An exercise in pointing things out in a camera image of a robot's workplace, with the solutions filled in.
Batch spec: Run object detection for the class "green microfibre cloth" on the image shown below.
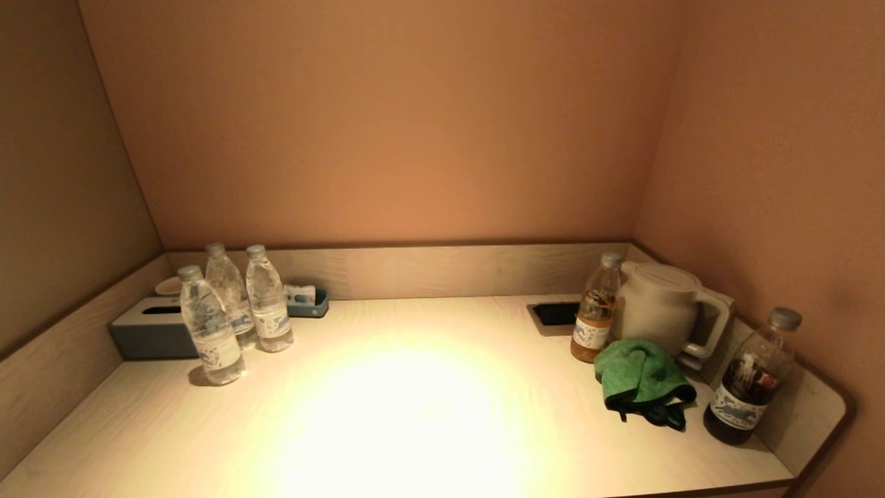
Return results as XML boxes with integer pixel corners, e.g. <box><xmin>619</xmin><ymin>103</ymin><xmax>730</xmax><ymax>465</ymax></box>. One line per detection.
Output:
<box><xmin>593</xmin><ymin>338</ymin><xmax>698</xmax><ymax>431</ymax></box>

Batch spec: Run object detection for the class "black recessed socket panel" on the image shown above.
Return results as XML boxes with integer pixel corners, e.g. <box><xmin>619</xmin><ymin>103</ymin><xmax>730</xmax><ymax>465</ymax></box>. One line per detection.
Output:
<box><xmin>528</xmin><ymin>302</ymin><xmax>581</xmax><ymax>337</ymax></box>

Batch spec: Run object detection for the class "small blue tray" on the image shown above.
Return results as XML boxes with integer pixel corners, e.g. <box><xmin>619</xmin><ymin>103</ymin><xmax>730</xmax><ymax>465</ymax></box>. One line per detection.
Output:
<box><xmin>285</xmin><ymin>287</ymin><xmax>330</xmax><ymax>318</ymax></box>

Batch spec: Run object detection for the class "amber drink bottle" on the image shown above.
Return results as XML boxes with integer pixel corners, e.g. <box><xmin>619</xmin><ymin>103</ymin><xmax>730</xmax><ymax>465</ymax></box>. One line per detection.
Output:
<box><xmin>570</xmin><ymin>252</ymin><xmax>624</xmax><ymax>364</ymax></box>

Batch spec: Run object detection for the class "clear water bottle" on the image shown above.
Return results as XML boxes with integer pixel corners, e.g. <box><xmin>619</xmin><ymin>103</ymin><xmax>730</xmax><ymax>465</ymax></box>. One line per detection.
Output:
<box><xmin>205</xmin><ymin>242</ymin><xmax>258</xmax><ymax>349</ymax></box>
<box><xmin>245</xmin><ymin>244</ymin><xmax>295</xmax><ymax>353</ymax></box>
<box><xmin>178</xmin><ymin>266</ymin><xmax>246</xmax><ymax>386</ymax></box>

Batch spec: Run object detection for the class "white electric kettle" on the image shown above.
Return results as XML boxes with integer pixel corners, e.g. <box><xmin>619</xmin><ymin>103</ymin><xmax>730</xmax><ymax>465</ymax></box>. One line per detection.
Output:
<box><xmin>608</xmin><ymin>261</ymin><xmax>735</xmax><ymax>360</ymax></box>

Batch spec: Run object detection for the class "grey-blue tissue box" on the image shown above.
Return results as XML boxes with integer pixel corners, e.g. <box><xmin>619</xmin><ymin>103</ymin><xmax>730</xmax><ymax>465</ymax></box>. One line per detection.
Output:
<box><xmin>109</xmin><ymin>296</ymin><xmax>201</xmax><ymax>360</ymax></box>

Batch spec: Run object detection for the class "dark drink bottle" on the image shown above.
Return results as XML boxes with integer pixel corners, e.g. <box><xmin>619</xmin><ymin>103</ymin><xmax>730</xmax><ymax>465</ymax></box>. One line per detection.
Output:
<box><xmin>703</xmin><ymin>307</ymin><xmax>803</xmax><ymax>445</ymax></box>

